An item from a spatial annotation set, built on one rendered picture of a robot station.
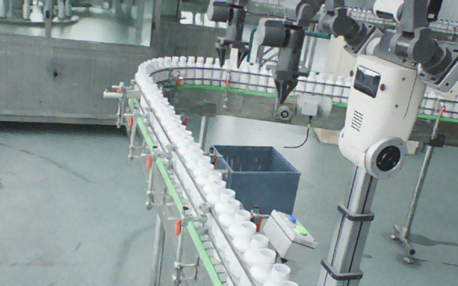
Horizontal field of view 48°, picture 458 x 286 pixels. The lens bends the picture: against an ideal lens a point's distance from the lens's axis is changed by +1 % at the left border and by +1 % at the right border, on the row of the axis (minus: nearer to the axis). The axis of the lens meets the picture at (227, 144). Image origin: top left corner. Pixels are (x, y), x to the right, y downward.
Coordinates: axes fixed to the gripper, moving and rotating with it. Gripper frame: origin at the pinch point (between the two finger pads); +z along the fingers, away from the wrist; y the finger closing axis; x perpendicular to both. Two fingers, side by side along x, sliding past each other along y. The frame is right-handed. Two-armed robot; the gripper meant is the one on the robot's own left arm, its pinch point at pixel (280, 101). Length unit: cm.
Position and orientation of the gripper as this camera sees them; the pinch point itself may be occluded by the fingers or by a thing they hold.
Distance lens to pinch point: 142.1
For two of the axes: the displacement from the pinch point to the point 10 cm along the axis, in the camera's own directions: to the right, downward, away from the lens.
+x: -3.0, -3.6, 8.8
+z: -1.6, 9.3, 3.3
